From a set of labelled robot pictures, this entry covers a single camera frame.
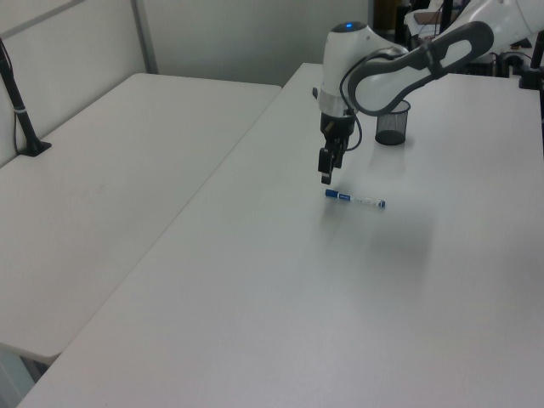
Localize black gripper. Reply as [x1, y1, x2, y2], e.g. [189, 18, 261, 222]
[316, 110, 356, 185]

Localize blue and white marker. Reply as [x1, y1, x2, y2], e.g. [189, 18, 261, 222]
[325, 189, 388, 211]

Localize black mesh pen cup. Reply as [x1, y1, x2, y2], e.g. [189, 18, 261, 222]
[374, 99, 412, 146]

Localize dark background equipment boxes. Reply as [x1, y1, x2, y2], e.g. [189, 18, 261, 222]
[465, 51, 533, 80]

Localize black clamp-mounted pole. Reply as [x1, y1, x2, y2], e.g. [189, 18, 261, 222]
[518, 28, 544, 90]
[0, 37, 54, 159]

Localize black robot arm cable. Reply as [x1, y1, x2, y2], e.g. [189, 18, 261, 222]
[338, 45, 411, 152]

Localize black velcro arm strap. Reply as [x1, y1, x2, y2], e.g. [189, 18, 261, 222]
[419, 38, 445, 81]

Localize grey metal partition post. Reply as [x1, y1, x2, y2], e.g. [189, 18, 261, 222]
[129, 0, 160, 76]

